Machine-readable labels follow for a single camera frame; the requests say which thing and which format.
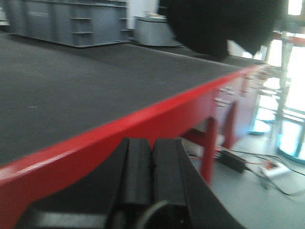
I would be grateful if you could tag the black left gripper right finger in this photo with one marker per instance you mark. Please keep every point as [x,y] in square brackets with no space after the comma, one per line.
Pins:
[177,181]

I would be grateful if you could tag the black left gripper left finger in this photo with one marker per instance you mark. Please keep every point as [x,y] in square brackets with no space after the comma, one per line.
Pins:
[123,180]

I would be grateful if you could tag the black power adapter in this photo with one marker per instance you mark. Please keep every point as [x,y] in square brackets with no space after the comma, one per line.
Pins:
[232,161]

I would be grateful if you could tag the white power strip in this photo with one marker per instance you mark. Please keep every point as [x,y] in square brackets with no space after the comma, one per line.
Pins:
[276,170]

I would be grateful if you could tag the dark grey table mat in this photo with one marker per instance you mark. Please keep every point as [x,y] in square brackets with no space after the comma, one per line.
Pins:
[51,92]

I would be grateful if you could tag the grey metal cabinet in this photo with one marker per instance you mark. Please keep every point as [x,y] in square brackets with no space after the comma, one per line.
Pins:
[76,23]

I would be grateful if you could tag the red table frame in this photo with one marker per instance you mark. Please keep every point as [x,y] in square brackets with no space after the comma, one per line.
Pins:
[191,114]

